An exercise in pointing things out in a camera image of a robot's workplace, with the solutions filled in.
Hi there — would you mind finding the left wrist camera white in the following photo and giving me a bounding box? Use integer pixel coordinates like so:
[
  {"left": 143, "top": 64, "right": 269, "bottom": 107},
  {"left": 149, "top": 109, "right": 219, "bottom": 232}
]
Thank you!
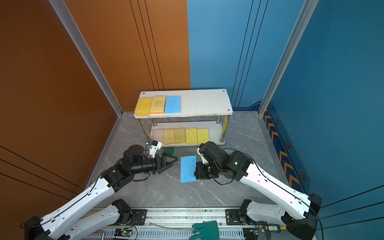
[{"left": 147, "top": 140, "right": 163, "bottom": 158}]

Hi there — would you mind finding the white two-tier shelf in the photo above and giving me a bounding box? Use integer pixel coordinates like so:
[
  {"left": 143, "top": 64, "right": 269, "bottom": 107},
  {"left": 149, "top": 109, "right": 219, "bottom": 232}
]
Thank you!
[{"left": 134, "top": 89, "right": 233, "bottom": 145}]

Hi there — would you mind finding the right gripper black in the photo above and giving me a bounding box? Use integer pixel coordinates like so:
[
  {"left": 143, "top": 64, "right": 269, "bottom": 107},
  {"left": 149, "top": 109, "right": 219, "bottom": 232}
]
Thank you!
[{"left": 191, "top": 161, "right": 222, "bottom": 180}]

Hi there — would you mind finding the small circuit board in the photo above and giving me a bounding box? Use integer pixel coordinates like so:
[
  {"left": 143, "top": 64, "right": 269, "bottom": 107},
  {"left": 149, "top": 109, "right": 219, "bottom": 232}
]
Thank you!
[
  {"left": 113, "top": 228, "right": 134, "bottom": 239},
  {"left": 243, "top": 228, "right": 265, "bottom": 240}
]

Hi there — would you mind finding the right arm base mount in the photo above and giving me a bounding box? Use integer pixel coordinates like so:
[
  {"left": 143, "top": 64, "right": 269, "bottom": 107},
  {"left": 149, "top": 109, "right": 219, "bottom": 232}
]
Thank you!
[{"left": 225, "top": 209, "right": 250, "bottom": 226}]

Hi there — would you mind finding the green rubber glove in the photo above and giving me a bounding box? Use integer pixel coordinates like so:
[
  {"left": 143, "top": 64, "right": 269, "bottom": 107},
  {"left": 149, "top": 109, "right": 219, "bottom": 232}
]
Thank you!
[{"left": 189, "top": 221, "right": 220, "bottom": 240}]

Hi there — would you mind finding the thick yellow sponge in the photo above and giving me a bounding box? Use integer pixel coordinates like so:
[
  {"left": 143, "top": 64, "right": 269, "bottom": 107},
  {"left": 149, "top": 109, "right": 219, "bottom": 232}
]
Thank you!
[{"left": 135, "top": 98, "right": 153, "bottom": 117}]

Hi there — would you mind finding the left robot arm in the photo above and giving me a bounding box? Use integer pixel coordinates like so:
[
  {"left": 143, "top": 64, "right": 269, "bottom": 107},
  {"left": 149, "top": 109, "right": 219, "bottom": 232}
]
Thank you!
[{"left": 24, "top": 144, "right": 178, "bottom": 240}]

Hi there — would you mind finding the yellow-green sponge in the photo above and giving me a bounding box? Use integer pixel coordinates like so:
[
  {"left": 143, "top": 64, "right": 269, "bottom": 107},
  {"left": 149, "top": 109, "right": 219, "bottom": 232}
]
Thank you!
[
  {"left": 197, "top": 129, "right": 210, "bottom": 145},
  {"left": 186, "top": 128, "right": 198, "bottom": 145}
]

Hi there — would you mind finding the small circuit board right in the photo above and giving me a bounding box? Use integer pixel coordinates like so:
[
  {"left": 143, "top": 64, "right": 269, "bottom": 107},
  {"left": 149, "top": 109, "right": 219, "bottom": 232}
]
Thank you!
[{"left": 243, "top": 228, "right": 265, "bottom": 240}]

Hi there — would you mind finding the yellow foam sponge front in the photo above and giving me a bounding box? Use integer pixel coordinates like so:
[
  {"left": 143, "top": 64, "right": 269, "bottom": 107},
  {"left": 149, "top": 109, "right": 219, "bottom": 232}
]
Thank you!
[{"left": 164, "top": 129, "right": 175, "bottom": 145}]

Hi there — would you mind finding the green scouring sponge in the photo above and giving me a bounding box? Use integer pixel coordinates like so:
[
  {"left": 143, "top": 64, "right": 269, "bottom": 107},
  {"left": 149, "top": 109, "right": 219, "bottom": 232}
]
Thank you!
[{"left": 164, "top": 147, "right": 175, "bottom": 155}]

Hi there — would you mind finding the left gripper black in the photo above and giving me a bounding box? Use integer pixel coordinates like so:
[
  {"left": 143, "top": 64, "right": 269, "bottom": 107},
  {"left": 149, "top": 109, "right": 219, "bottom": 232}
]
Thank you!
[{"left": 131, "top": 152, "right": 178, "bottom": 177}]

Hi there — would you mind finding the blue sponge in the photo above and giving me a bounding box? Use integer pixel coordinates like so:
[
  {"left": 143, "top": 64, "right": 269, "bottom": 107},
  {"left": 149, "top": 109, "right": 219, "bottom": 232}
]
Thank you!
[
  {"left": 165, "top": 96, "right": 181, "bottom": 114},
  {"left": 181, "top": 156, "right": 197, "bottom": 183}
]

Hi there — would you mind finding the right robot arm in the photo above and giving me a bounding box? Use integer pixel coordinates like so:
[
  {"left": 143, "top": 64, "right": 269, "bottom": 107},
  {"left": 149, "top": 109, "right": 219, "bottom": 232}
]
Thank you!
[{"left": 194, "top": 142, "right": 322, "bottom": 240}]

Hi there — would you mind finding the yellow foam sponge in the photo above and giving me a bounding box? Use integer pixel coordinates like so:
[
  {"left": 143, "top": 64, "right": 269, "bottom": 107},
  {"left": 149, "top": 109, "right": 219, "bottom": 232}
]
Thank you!
[
  {"left": 164, "top": 129, "right": 175, "bottom": 145},
  {"left": 174, "top": 128, "right": 186, "bottom": 144},
  {"left": 150, "top": 96, "right": 166, "bottom": 114}
]

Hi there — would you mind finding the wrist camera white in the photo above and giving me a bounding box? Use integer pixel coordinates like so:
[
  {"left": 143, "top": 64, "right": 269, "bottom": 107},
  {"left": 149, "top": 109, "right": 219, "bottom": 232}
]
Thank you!
[
  {"left": 197, "top": 148, "right": 208, "bottom": 164},
  {"left": 147, "top": 140, "right": 163, "bottom": 158}
]

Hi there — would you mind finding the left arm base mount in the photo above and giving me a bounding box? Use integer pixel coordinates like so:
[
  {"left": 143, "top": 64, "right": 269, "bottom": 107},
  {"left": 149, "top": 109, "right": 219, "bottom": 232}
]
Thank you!
[{"left": 127, "top": 209, "right": 148, "bottom": 226}]

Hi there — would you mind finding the pale pink foam sponge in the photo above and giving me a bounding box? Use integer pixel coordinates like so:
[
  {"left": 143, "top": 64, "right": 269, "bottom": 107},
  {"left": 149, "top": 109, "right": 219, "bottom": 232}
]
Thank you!
[{"left": 152, "top": 129, "right": 164, "bottom": 144}]

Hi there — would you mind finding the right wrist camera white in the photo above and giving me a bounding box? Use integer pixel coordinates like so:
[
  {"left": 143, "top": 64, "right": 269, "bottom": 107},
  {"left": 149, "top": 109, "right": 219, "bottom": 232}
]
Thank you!
[{"left": 197, "top": 148, "right": 208, "bottom": 164}]

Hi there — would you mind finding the small circuit board left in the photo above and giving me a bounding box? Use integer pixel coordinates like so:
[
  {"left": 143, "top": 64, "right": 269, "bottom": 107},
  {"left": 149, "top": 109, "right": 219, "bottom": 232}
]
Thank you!
[{"left": 113, "top": 228, "right": 134, "bottom": 239}]

